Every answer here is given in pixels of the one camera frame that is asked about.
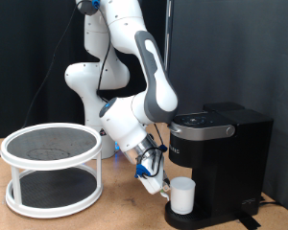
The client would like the white mug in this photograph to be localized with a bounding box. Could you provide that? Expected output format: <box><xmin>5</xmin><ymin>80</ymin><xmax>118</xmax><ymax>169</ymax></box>
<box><xmin>159</xmin><ymin>176</ymin><xmax>196</xmax><ymax>216</ymax></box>

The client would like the black tape strip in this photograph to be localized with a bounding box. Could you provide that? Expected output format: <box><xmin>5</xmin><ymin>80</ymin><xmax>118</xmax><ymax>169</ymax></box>
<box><xmin>238</xmin><ymin>215</ymin><xmax>262</xmax><ymax>230</ymax></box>

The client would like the vertical metal pole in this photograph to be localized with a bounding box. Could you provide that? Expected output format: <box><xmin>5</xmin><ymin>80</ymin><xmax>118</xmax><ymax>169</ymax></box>
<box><xmin>162</xmin><ymin>0</ymin><xmax>175</xmax><ymax>78</ymax></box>

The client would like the black Keurig coffee machine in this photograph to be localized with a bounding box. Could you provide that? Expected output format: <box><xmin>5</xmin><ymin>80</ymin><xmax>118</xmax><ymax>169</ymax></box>
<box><xmin>164</xmin><ymin>102</ymin><xmax>275</xmax><ymax>230</ymax></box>

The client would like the blue cable clip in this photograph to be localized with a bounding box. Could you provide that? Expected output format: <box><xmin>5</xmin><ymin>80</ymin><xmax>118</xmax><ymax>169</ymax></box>
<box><xmin>133</xmin><ymin>164</ymin><xmax>152</xmax><ymax>179</ymax></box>

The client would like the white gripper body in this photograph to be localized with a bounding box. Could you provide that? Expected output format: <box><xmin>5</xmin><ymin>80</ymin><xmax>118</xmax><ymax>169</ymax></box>
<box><xmin>135</xmin><ymin>149</ymin><xmax>168</xmax><ymax>196</ymax></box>

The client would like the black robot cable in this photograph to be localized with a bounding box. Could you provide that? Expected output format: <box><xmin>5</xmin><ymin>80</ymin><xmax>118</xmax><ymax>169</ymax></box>
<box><xmin>0</xmin><ymin>0</ymin><xmax>111</xmax><ymax>167</ymax></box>

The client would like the black power cord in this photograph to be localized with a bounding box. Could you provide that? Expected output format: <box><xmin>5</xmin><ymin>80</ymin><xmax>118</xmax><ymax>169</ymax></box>
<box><xmin>258</xmin><ymin>195</ymin><xmax>283</xmax><ymax>208</ymax></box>

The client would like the white two-tier turntable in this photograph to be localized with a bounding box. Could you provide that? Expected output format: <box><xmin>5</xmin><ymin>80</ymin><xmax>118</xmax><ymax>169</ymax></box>
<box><xmin>0</xmin><ymin>122</ymin><xmax>104</xmax><ymax>219</ymax></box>

